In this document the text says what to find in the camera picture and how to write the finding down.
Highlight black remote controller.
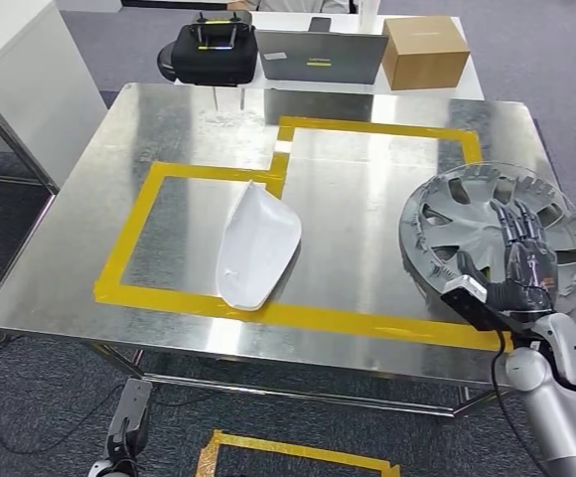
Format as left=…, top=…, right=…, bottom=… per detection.
left=188, top=9, right=254, bottom=52

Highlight clear plastic cup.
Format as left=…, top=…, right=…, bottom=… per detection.
left=359, top=0, right=382, bottom=31

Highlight yellow tape outline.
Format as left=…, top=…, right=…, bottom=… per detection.
left=93, top=114, right=514, bottom=354

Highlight black camera cable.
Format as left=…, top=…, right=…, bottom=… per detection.
left=491, top=329, right=555, bottom=477

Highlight black carrying case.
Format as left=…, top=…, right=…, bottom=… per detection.
left=171, top=23, right=260, bottom=86

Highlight brown cardboard box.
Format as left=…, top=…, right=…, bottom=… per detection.
left=381, top=15, right=471, bottom=91

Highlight black round stool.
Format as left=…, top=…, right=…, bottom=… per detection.
left=157, top=40, right=180, bottom=83

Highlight grey laptop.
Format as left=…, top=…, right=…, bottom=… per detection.
left=254, top=29, right=390, bottom=85

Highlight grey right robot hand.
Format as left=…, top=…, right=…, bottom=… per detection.
left=457, top=199, right=561, bottom=315

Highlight white table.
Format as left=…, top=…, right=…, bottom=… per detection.
left=174, top=9, right=485, bottom=103

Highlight white plastic mirror shell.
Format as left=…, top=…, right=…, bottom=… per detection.
left=215, top=181, right=303, bottom=312

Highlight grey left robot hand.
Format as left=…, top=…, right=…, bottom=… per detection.
left=105, top=420, right=143, bottom=465

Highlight grey plastic wheel hubcap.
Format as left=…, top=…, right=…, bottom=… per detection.
left=399, top=161, right=576, bottom=317

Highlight steel workbench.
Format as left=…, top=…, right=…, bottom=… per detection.
left=0, top=81, right=576, bottom=420

